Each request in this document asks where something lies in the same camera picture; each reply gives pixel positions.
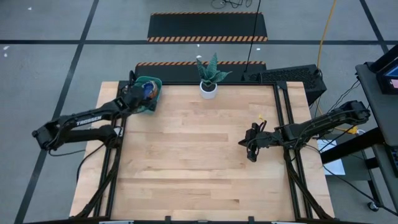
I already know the green snake plant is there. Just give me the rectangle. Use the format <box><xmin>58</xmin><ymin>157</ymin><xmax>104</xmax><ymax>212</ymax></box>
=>
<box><xmin>195</xmin><ymin>52</ymin><xmax>233</xmax><ymax>91</ymax></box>

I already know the yellow hanging cable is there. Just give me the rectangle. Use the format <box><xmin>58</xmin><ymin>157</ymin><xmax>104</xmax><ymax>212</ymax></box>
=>
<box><xmin>316</xmin><ymin>0</ymin><xmax>338</xmax><ymax>71</ymax></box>

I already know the teal plastic basket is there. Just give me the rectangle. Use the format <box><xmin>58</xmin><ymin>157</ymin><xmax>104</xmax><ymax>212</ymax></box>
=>
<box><xmin>126</xmin><ymin>75</ymin><xmax>164</xmax><ymax>115</ymax></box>

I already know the black cable bundle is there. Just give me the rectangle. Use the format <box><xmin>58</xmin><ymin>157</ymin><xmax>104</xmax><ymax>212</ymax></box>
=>
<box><xmin>210</xmin><ymin>0</ymin><xmax>253</xmax><ymax>9</ymax></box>

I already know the black hazard-striped floor ramp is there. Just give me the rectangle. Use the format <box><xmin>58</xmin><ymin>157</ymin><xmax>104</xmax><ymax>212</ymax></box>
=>
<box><xmin>146</xmin><ymin>11</ymin><xmax>269</xmax><ymax>43</ymax></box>
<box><xmin>134</xmin><ymin>60</ymin><xmax>267</xmax><ymax>83</ymax></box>

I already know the black side desk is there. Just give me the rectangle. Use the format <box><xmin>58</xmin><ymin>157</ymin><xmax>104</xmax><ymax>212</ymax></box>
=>
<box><xmin>320</xmin><ymin>62</ymin><xmax>398</xmax><ymax>215</ymax></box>

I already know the black floor cable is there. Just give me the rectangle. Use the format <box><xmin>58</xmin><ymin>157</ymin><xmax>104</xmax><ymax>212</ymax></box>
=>
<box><xmin>323</xmin><ymin>164</ymin><xmax>398</xmax><ymax>216</ymax></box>

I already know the white plant pot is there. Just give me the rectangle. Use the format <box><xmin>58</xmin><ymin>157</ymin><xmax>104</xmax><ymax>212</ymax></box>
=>
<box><xmin>199</xmin><ymin>81</ymin><xmax>218</xmax><ymax>100</ymax></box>

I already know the black monitor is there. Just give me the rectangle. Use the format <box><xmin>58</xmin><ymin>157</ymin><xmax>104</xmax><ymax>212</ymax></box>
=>
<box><xmin>369</xmin><ymin>45</ymin><xmax>398</xmax><ymax>96</ymax></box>

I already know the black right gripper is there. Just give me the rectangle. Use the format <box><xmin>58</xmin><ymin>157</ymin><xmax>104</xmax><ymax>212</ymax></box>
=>
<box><xmin>238</xmin><ymin>122</ymin><xmax>282</xmax><ymax>162</ymax></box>

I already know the black hanging cable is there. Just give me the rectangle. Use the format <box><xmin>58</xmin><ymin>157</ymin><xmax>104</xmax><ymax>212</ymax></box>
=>
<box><xmin>244</xmin><ymin>0</ymin><xmax>262</xmax><ymax>73</ymax></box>

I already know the white paper sheet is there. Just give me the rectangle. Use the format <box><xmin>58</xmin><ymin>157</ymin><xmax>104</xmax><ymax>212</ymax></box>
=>
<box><xmin>316</xmin><ymin>139</ymin><xmax>346</xmax><ymax>177</ymax></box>

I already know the black perforated computer case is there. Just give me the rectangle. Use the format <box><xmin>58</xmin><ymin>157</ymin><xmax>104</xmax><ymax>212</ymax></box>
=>
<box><xmin>242</xmin><ymin>63</ymin><xmax>328</xmax><ymax>106</ymax></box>

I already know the black table frame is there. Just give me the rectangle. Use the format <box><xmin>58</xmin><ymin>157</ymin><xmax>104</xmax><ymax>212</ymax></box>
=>
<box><xmin>70</xmin><ymin>79</ymin><xmax>335</xmax><ymax>224</ymax></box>

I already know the black arm base cable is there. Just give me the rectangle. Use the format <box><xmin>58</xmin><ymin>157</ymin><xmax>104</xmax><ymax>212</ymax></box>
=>
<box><xmin>76</xmin><ymin>144</ymin><xmax>105</xmax><ymax>184</ymax></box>

